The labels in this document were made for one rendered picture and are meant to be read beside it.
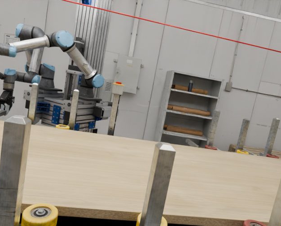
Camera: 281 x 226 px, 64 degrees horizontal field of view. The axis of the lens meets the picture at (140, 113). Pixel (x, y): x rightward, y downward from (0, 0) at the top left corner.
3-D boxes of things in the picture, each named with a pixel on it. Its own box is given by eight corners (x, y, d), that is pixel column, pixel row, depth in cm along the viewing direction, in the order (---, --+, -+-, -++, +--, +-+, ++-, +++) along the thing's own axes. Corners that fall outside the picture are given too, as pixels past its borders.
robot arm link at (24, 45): (58, 30, 184) (-9, 42, 157) (63, 30, 176) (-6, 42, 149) (62, 45, 189) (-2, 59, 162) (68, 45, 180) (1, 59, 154)
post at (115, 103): (102, 156, 159) (113, 93, 153) (109, 157, 160) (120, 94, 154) (102, 158, 154) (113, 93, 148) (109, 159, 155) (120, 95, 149)
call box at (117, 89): (111, 93, 154) (112, 82, 153) (121, 95, 155) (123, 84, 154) (111, 94, 147) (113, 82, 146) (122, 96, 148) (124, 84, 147)
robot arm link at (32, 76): (51, 33, 198) (39, 86, 189) (38, 31, 197) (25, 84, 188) (48, 26, 187) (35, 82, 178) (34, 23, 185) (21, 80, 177)
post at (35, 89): (25, 154, 150) (33, 82, 143) (30, 154, 150) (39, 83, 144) (23, 156, 146) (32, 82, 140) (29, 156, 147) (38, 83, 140)
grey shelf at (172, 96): (151, 152, 430) (166, 71, 410) (195, 158, 439) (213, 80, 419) (154, 160, 386) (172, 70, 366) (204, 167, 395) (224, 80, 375)
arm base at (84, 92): (84, 95, 217) (85, 84, 216) (96, 98, 211) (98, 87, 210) (73, 94, 203) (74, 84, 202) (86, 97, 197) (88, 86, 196)
